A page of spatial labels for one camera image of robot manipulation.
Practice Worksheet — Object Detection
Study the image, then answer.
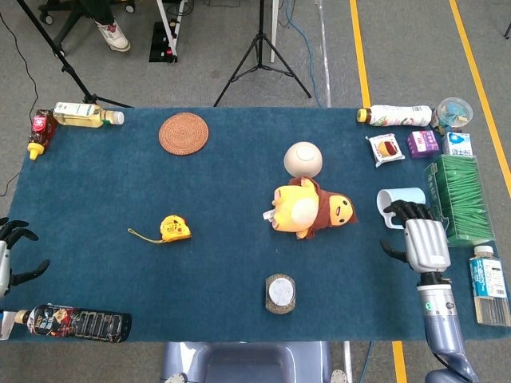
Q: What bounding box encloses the honey bottle with yellow cap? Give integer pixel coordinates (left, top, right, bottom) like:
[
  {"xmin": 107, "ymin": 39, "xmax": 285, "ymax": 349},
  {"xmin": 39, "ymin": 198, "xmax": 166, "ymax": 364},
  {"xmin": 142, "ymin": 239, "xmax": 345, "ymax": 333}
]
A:
[{"xmin": 26, "ymin": 109, "xmax": 59, "ymax": 161}]

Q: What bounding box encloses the round woven rattan coaster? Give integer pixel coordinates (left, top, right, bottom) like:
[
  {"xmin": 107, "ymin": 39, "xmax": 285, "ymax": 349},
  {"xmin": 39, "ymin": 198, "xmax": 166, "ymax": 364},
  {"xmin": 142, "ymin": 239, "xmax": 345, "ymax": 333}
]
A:
[{"xmin": 158, "ymin": 112, "xmax": 210, "ymax": 156}]

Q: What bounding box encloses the grain jar with black lid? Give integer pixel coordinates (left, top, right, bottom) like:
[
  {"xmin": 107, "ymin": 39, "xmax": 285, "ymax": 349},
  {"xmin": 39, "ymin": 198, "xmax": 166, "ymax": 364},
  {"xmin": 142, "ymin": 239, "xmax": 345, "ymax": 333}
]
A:
[{"xmin": 264, "ymin": 273, "xmax": 297, "ymax": 315}]

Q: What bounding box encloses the blue floor cable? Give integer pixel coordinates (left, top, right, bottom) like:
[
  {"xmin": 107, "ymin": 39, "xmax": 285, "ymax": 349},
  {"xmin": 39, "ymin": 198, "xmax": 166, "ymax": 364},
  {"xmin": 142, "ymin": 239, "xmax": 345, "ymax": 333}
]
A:
[{"xmin": 277, "ymin": 0, "xmax": 323, "ymax": 108}]

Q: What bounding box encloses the black power strip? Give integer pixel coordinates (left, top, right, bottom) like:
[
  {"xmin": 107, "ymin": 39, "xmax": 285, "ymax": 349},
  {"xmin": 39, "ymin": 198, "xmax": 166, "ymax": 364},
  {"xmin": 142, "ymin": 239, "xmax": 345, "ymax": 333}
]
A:
[{"xmin": 149, "ymin": 20, "xmax": 180, "ymax": 64}]

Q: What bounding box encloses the white snack packet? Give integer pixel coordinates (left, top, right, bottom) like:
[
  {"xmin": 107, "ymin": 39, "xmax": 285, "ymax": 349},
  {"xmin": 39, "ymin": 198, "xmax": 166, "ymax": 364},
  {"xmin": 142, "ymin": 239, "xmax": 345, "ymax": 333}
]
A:
[{"xmin": 365, "ymin": 132, "xmax": 406, "ymax": 168}]

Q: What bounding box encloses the clear round tub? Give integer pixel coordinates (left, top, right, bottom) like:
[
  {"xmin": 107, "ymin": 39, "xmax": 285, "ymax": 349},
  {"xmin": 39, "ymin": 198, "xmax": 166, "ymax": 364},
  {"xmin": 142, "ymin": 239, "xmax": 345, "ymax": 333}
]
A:
[{"xmin": 430, "ymin": 97, "xmax": 474, "ymax": 135}]

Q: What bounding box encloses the light blue mug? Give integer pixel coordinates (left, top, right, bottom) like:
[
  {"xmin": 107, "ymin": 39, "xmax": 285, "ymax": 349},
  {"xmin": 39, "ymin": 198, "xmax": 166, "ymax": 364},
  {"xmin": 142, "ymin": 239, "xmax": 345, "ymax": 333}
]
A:
[{"xmin": 376, "ymin": 187, "xmax": 427, "ymax": 231}]

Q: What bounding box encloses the beige upturned bowl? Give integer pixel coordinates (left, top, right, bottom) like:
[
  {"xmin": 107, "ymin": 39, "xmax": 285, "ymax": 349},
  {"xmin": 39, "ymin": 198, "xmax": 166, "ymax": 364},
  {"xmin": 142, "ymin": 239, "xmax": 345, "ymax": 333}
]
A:
[{"xmin": 283, "ymin": 141, "xmax": 323, "ymax": 178}]

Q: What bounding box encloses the black slanted light stand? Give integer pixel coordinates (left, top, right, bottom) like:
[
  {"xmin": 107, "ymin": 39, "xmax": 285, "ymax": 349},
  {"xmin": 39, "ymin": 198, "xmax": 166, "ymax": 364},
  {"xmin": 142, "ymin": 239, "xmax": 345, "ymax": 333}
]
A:
[{"xmin": 15, "ymin": 0, "xmax": 135, "ymax": 109}]

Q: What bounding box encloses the blue carpet table mat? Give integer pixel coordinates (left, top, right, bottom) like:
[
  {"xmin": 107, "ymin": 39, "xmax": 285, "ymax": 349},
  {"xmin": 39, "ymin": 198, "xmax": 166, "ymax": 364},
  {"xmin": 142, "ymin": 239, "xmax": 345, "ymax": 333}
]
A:
[{"xmin": 0, "ymin": 106, "xmax": 511, "ymax": 344}]

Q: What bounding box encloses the white red sneaker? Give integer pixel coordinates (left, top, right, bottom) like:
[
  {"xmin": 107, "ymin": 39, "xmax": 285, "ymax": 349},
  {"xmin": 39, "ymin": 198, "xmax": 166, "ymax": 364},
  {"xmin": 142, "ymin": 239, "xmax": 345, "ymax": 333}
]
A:
[{"xmin": 95, "ymin": 18, "xmax": 132, "ymax": 53}]

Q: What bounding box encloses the black camera tripod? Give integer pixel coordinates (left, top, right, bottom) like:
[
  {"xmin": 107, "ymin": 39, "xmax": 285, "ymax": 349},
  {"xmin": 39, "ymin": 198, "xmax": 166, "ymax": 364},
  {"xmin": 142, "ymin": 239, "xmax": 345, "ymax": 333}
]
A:
[{"xmin": 213, "ymin": 0, "xmax": 312, "ymax": 108}]

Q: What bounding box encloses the purple small box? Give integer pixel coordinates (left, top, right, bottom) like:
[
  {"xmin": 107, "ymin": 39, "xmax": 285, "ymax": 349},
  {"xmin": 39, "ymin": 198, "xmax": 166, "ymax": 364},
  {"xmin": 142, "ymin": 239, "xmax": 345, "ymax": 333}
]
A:
[{"xmin": 406, "ymin": 130, "xmax": 441, "ymax": 160}]

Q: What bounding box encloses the person's dark trouser leg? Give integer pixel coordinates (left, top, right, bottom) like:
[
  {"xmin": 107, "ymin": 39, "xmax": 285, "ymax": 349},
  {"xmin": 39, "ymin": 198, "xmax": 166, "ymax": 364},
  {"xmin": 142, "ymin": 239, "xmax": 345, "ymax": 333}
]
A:
[{"xmin": 77, "ymin": 0, "xmax": 117, "ymax": 25}]

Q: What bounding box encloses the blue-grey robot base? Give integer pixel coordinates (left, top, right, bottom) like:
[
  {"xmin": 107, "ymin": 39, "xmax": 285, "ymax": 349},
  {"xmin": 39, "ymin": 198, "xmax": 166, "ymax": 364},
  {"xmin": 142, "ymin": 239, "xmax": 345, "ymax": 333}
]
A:
[{"xmin": 159, "ymin": 341, "xmax": 351, "ymax": 383}]

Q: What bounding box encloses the small white carton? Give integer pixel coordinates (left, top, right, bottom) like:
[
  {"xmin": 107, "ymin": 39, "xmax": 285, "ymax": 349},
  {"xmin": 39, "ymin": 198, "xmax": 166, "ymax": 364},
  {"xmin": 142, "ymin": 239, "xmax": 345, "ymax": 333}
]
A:
[{"xmin": 0, "ymin": 310, "xmax": 17, "ymax": 341}]

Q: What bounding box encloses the black office chair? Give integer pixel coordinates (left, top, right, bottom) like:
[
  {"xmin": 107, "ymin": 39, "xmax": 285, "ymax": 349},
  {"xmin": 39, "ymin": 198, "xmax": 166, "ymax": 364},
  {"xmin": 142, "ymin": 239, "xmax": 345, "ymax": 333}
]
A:
[{"xmin": 38, "ymin": 0, "xmax": 137, "ymax": 57}]

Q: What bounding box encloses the clear box of green sachets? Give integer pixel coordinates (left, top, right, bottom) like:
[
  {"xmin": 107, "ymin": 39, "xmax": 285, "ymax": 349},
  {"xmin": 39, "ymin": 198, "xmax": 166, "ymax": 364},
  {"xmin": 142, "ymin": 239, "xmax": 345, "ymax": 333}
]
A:
[{"xmin": 423, "ymin": 154, "xmax": 496, "ymax": 247}]

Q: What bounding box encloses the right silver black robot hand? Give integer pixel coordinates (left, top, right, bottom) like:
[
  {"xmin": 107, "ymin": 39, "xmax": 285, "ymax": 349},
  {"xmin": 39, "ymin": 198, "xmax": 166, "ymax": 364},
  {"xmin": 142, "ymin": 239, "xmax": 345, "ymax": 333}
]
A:
[{"xmin": 378, "ymin": 199, "xmax": 451, "ymax": 274}]

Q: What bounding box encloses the dark printed drink bottle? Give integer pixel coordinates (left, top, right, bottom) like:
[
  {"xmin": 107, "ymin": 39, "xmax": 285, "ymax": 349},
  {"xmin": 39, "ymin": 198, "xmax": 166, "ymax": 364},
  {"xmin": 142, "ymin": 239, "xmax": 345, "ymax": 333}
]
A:
[{"xmin": 13, "ymin": 303, "xmax": 133, "ymax": 344}]

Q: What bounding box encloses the black floor cable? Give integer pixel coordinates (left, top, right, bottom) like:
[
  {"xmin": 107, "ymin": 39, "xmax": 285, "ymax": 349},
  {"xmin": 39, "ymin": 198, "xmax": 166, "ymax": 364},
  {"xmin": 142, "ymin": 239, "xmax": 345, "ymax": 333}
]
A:
[{"xmin": 0, "ymin": 11, "xmax": 41, "ymax": 197}]

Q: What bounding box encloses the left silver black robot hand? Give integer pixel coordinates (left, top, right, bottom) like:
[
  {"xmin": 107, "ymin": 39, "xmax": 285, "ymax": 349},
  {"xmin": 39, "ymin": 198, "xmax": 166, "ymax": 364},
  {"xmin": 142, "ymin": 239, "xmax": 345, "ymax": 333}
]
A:
[{"xmin": 0, "ymin": 217, "xmax": 52, "ymax": 300}]

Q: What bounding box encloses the yellow tape measure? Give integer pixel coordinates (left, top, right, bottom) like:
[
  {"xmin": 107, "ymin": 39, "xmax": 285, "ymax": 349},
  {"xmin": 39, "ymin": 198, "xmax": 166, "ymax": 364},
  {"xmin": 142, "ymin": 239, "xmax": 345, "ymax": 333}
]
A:
[{"xmin": 127, "ymin": 215, "xmax": 192, "ymax": 244}]

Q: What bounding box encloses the white metal frame leg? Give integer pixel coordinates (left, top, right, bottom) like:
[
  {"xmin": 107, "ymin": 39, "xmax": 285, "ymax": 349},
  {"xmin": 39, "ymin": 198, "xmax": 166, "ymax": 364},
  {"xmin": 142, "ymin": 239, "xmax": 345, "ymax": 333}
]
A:
[
  {"xmin": 155, "ymin": 0, "xmax": 179, "ymax": 52},
  {"xmin": 270, "ymin": 0, "xmax": 279, "ymax": 64}
]

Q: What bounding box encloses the white labelled bottle yellow cap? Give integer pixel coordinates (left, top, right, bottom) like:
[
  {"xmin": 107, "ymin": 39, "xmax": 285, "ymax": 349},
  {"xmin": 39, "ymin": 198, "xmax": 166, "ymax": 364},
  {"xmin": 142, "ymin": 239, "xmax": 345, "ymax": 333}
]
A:
[{"xmin": 356, "ymin": 105, "xmax": 434, "ymax": 128}]

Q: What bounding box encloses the clear water bottle blue label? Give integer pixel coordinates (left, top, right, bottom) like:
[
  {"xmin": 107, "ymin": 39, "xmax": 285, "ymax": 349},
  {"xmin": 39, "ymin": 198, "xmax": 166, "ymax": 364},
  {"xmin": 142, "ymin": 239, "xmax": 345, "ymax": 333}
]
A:
[{"xmin": 469, "ymin": 245, "xmax": 511, "ymax": 327}]

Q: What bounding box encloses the white blue milk carton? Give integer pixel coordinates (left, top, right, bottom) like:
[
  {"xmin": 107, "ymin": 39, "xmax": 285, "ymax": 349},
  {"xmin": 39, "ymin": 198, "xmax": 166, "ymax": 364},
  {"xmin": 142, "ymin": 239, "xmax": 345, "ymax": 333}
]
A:
[{"xmin": 442, "ymin": 132, "xmax": 474, "ymax": 157}]

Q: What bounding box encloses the yellow plush toy brown hood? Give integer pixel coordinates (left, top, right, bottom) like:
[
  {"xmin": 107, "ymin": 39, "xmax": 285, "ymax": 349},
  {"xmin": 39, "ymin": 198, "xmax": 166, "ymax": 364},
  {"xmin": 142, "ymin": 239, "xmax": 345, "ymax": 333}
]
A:
[{"xmin": 262, "ymin": 175, "xmax": 359, "ymax": 240}]

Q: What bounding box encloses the clear bottle of yellow oil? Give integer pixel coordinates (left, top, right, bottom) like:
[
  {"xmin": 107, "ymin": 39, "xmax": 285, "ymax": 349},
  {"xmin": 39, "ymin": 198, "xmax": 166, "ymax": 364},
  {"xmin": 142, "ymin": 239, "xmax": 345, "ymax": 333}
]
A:
[{"xmin": 53, "ymin": 101, "xmax": 125, "ymax": 129}]

